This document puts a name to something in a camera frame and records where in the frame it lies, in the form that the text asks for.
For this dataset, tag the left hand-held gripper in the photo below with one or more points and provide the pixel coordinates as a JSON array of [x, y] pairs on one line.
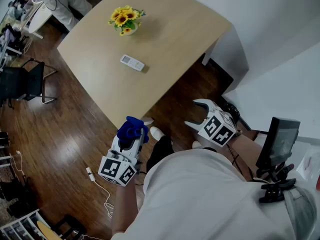
[[117, 169]]

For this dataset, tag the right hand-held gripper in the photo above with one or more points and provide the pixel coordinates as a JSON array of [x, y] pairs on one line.
[[217, 129]]

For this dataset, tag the blue cloth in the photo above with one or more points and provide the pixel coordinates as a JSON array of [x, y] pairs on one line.
[[131, 131]]

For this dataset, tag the white remote control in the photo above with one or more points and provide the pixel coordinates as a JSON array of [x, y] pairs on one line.
[[132, 62]]

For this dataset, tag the person's right forearm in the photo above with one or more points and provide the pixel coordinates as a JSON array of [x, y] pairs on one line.
[[245, 151]]

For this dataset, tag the person's left forearm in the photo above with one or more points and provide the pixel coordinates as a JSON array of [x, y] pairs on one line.
[[125, 209]]

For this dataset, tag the person's left white shoe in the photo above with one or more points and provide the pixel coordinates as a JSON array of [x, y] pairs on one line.
[[157, 132]]

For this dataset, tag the person's white shoe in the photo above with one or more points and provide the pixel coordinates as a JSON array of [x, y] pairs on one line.
[[157, 132], [197, 144]]

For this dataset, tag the person's black trousers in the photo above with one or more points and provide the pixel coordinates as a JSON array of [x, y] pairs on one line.
[[160, 154]]

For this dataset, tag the person's right white shoe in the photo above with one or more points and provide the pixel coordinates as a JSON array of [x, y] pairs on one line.
[[197, 144]]

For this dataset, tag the white power strip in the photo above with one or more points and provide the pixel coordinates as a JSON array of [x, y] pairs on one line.
[[90, 174]]

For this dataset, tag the person's white shirt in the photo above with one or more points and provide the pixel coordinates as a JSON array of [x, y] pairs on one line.
[[200, 196]]

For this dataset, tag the black mounted display screen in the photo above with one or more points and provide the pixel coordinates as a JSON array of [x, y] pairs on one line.
[[280, 139]]

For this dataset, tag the clear plastic bag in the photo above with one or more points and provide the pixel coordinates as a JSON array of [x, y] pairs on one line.
[[308, 161]]

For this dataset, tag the potted yellow sunflowers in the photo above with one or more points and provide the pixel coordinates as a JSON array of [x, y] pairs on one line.
[[125, 19]]

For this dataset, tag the round wooden table black legs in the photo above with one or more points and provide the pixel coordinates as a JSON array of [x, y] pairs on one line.
[[47, 230]]

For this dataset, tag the black sled-base chair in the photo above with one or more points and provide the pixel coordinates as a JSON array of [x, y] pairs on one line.
[[15, 81]]

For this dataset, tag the white shelf unit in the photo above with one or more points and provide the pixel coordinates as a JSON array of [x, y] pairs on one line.
[[17, 225]]

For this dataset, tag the white oval side table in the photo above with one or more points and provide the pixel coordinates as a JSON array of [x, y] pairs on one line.
[[40, 19]]

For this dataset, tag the cluttered white desk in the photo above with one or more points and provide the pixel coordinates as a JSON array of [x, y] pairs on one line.
[[10, 37]]

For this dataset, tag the black clamp mount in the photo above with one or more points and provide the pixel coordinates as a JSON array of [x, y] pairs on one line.
[[275, 186]]

